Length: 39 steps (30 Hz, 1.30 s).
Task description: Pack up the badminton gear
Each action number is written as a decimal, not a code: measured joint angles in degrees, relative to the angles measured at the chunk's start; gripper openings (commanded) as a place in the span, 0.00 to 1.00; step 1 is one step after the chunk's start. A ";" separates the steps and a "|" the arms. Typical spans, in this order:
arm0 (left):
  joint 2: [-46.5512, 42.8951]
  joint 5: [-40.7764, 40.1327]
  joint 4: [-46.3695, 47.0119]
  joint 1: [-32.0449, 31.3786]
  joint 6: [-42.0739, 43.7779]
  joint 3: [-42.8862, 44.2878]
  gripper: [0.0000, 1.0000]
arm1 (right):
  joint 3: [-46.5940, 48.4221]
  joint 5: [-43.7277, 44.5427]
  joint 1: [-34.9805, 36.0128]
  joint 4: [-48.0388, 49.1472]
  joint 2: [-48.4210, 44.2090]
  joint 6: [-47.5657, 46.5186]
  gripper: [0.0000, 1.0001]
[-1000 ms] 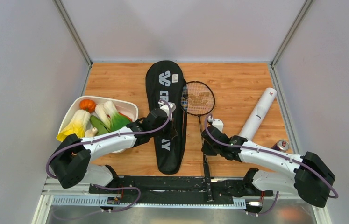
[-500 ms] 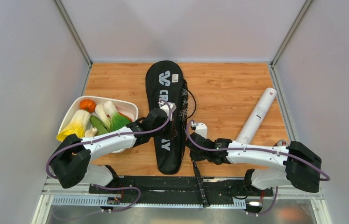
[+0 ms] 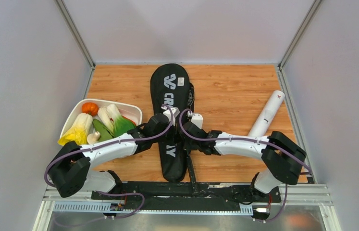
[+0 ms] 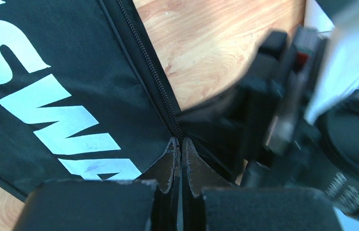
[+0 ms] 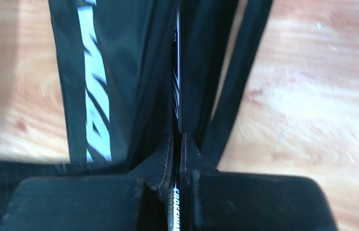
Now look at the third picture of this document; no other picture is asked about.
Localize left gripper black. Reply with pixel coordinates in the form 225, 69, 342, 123
152, 121, 184, 146

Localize badminton racket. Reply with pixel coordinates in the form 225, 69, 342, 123
186, 83, 199, 196

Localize black racket bag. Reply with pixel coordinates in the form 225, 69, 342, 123
150, 64, 191, 182

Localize white shuttlecock tube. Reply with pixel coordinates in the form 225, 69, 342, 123
248, 90, 285, 137

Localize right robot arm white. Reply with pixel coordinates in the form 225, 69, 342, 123
180, 121, 308, 201

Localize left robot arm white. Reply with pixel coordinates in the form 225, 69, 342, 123
44, 108, 175, 199

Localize white plastic tray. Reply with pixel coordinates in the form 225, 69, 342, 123
59, 99, 142, 138

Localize green bok choy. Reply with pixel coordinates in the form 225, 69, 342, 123
106, 103, 136, 137

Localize white bok choy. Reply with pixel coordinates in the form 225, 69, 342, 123
98, 107, 114, 135

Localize white mushroom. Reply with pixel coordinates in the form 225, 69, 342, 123
87, 131, 101, 144

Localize small orange pumpkin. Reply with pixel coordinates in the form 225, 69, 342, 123
81, 102, 99, 116

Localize yellow napa cabbage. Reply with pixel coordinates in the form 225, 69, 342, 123
58, 113, 93, 146

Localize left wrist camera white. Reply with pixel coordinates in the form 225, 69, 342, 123
161, 105, 180, 126

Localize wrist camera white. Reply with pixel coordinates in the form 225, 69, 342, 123
187, 111, 204, 129
161, 105, 180, 126

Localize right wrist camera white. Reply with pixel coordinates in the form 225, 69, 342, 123
187, 111, 204, 129

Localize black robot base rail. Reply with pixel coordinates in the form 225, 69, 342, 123
90, 181, 282, 213

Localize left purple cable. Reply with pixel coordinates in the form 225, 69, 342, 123
44, 104, 175, 220

